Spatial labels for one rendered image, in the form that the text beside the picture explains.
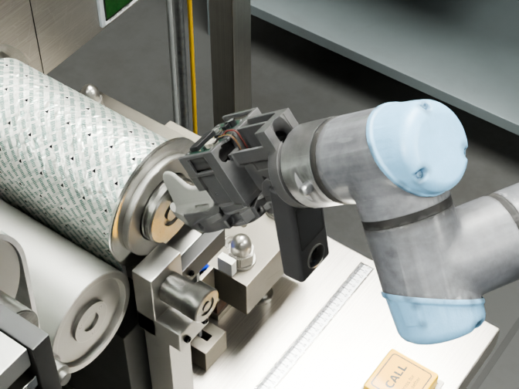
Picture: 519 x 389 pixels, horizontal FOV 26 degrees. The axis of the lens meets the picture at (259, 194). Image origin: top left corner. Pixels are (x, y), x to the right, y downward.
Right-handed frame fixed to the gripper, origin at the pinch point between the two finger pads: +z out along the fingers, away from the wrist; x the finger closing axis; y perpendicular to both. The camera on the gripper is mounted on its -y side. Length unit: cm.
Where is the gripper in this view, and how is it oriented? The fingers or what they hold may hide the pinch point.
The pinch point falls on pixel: (189, 205)
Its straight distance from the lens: 114.0
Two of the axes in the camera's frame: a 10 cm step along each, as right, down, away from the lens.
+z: -6.2, 0.9, 7.8
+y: -5.2, -7.9, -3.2
